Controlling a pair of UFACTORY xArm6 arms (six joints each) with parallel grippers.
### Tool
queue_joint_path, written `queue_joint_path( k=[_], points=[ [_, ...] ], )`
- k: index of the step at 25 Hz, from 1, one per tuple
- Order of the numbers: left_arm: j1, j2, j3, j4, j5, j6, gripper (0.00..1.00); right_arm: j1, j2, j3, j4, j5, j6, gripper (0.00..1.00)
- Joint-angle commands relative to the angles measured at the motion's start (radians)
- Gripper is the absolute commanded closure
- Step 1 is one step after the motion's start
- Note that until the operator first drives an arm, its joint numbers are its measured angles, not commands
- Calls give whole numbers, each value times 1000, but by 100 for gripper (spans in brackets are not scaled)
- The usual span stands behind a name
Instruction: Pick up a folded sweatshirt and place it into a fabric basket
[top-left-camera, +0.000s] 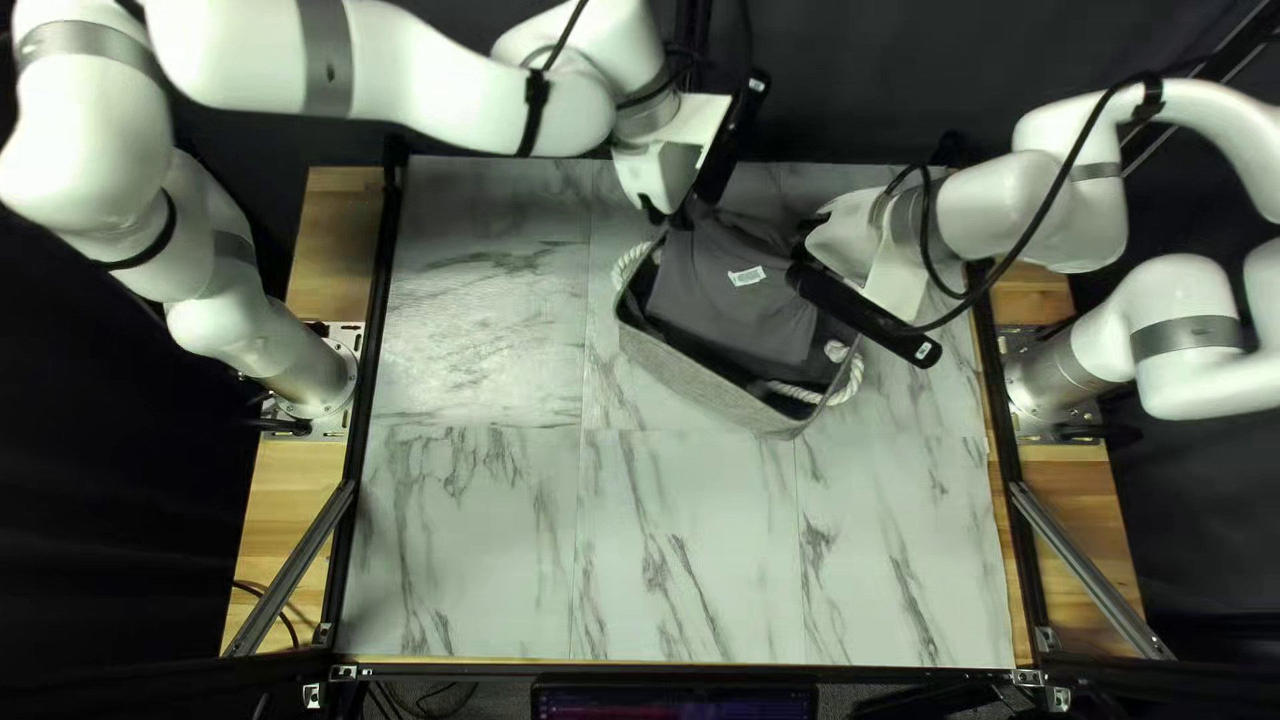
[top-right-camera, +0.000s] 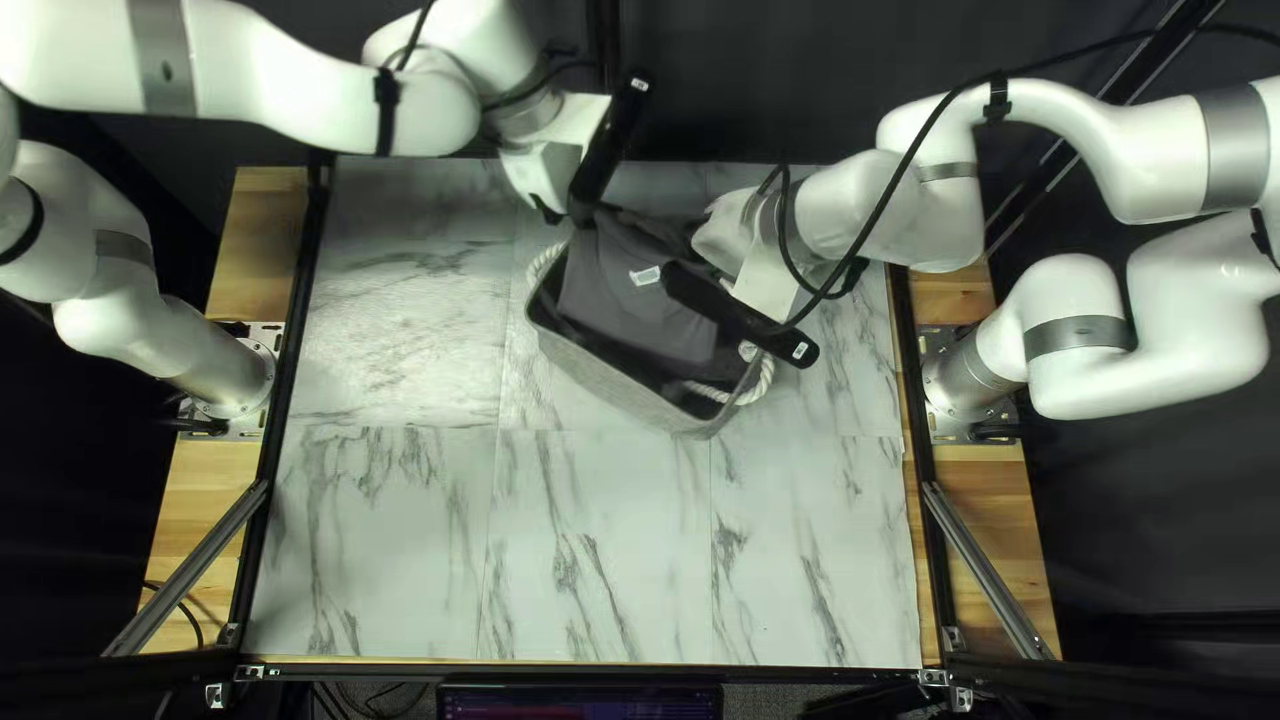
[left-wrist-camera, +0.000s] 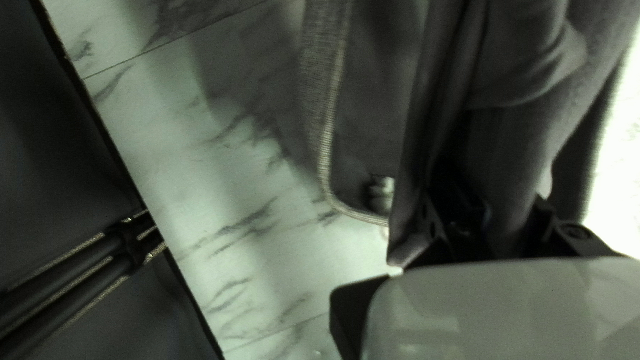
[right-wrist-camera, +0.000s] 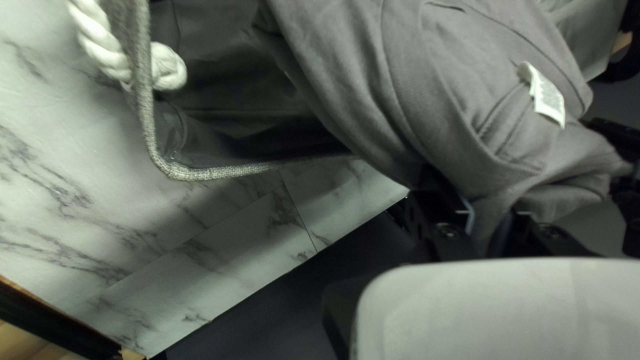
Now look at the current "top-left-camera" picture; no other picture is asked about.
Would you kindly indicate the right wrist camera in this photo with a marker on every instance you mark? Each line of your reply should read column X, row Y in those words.
column 860, row 315

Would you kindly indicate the black frame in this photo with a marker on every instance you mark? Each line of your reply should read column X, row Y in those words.
column 378, row 300

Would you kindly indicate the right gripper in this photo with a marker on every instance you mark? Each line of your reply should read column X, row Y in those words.
column 845, row 235

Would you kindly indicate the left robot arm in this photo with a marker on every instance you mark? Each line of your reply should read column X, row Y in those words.
column 90, row 130

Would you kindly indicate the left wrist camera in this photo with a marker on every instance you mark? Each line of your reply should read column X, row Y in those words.
column 730, row 135

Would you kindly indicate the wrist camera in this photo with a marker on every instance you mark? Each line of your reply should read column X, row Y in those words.
column 860, row 315
column 730, row 135

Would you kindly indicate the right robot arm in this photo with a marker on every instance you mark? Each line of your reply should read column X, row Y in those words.
column 1180, row 340

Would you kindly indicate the grey sweatshirt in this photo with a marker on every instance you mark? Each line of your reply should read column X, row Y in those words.
column 730, row 310

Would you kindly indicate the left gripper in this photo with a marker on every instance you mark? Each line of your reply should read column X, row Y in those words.
column 655, row 175

